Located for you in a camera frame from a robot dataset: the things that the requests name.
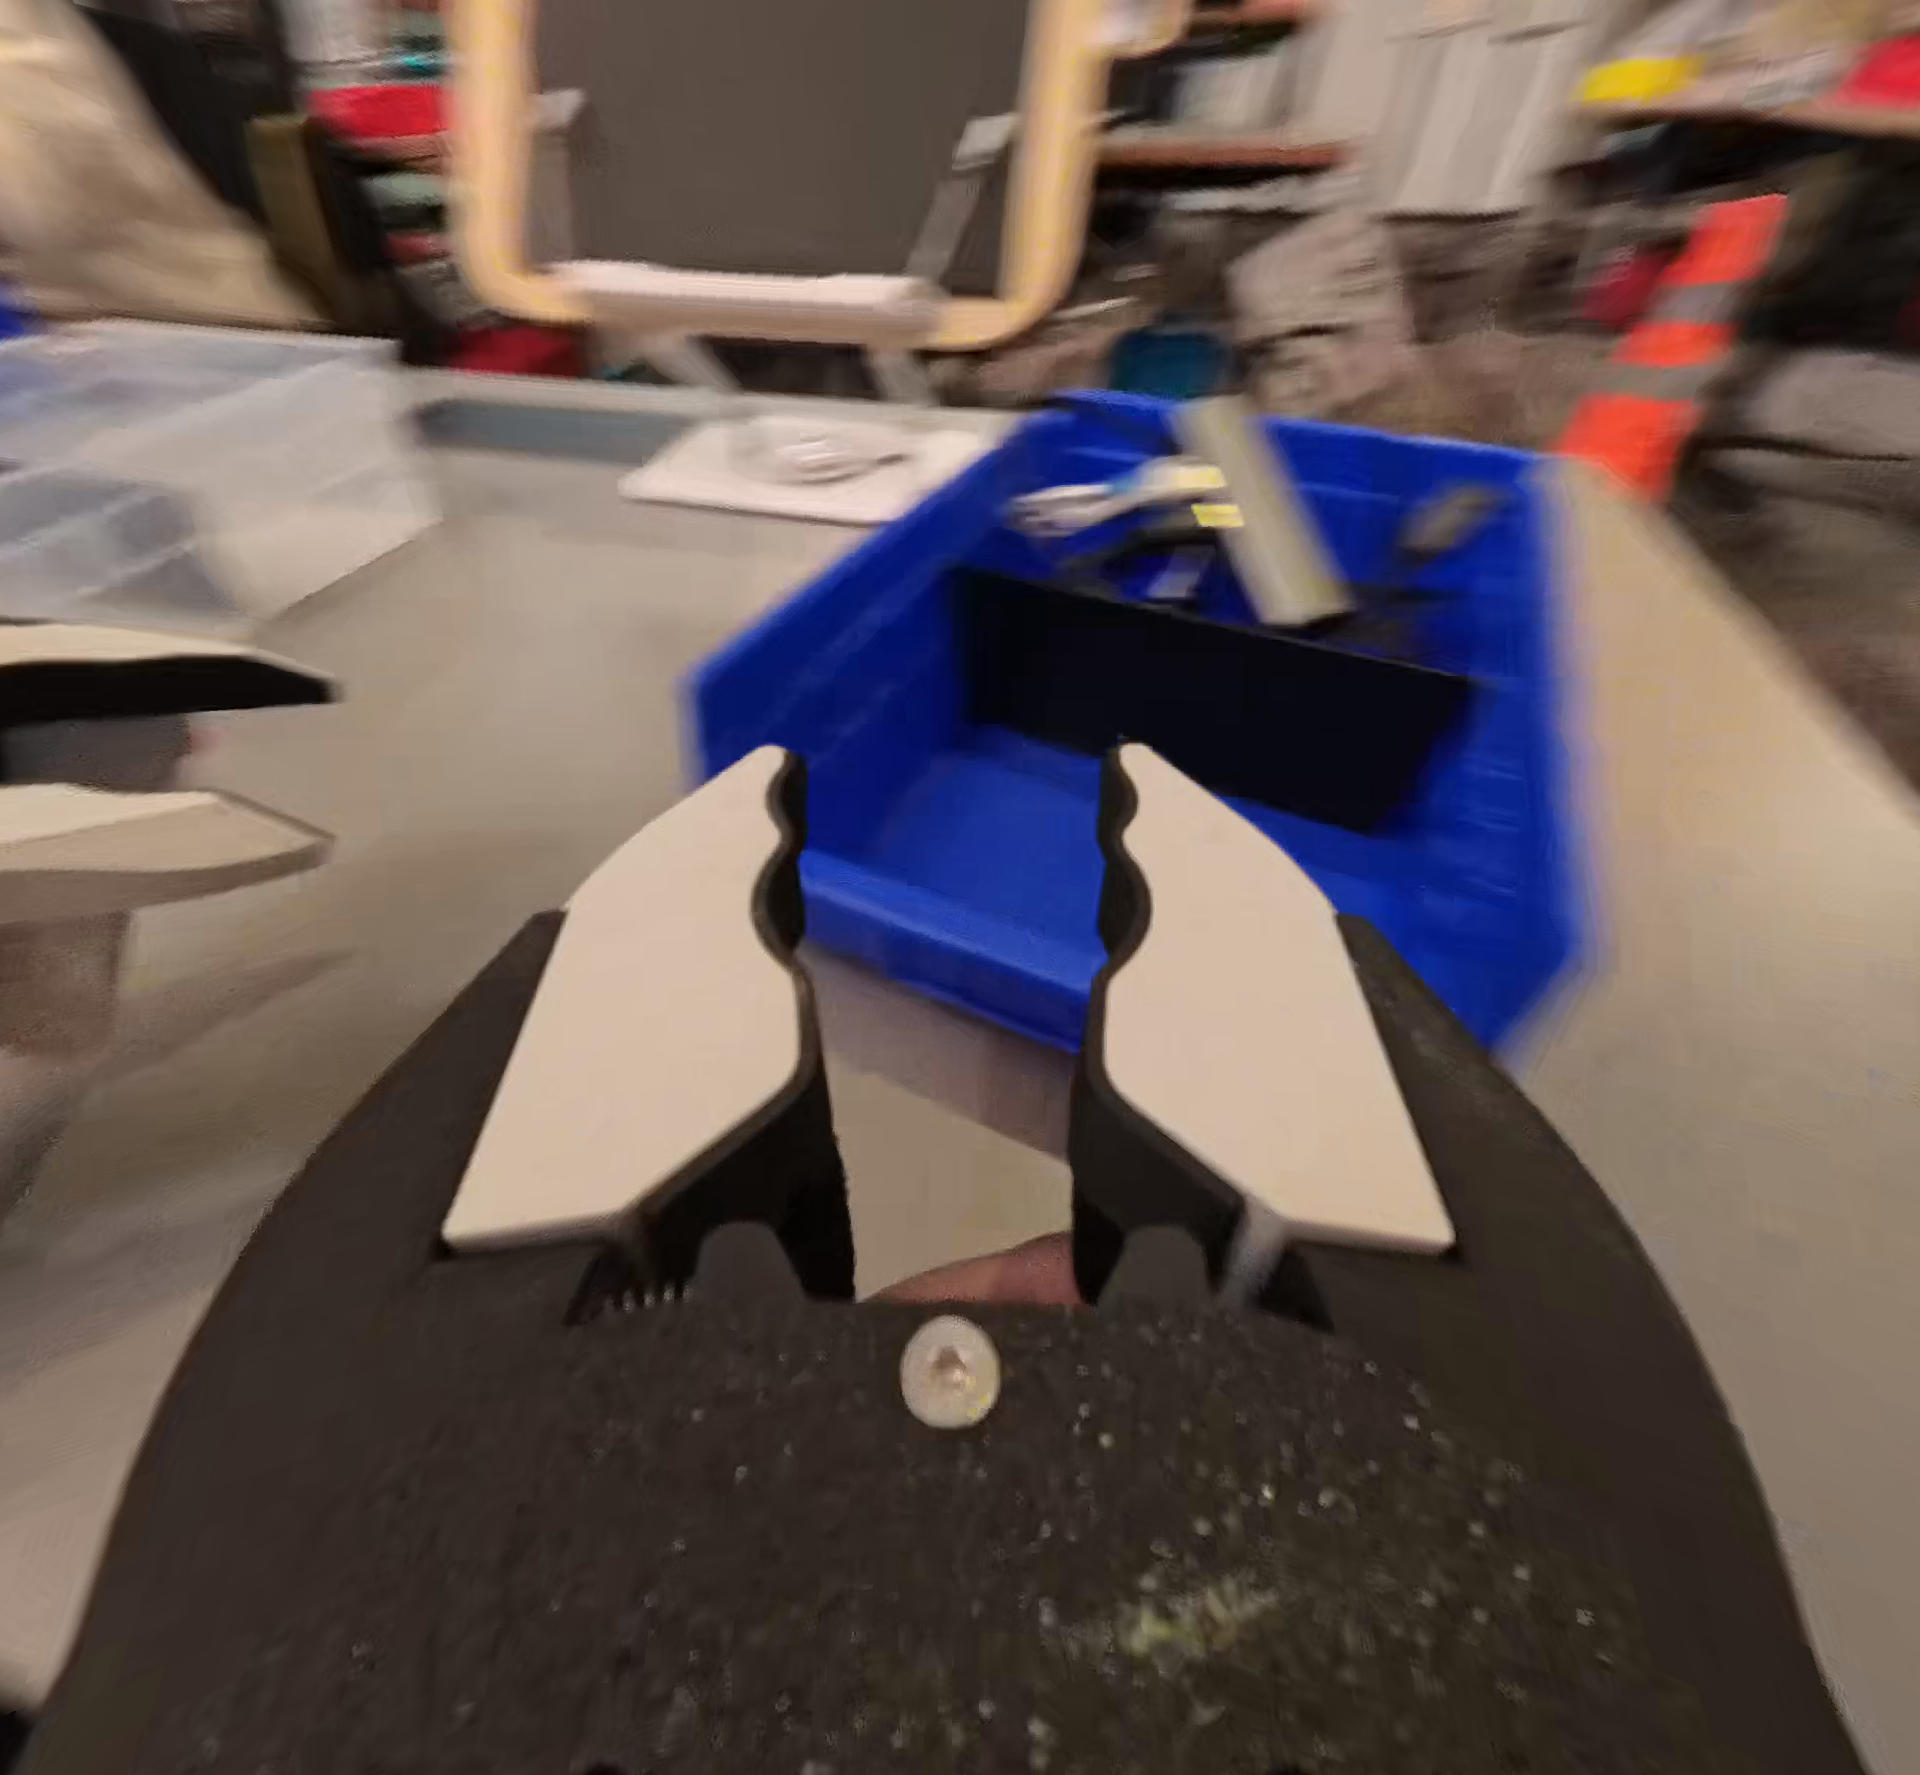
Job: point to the black board with wooden frame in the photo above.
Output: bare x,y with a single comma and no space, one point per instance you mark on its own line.
779,49

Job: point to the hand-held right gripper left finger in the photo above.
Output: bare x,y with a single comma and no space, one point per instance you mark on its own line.
644,1056

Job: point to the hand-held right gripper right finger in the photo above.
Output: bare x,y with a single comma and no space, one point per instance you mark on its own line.
1259,1056

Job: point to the blue plastic bin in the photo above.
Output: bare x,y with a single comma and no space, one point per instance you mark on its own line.
976,830

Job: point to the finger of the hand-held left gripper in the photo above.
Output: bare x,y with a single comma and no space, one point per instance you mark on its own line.
135,664
135,845

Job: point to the clear plastic bin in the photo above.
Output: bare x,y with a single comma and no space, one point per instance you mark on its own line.
194,455

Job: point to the orange traffic cone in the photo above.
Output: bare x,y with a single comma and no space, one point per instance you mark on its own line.
1696,336

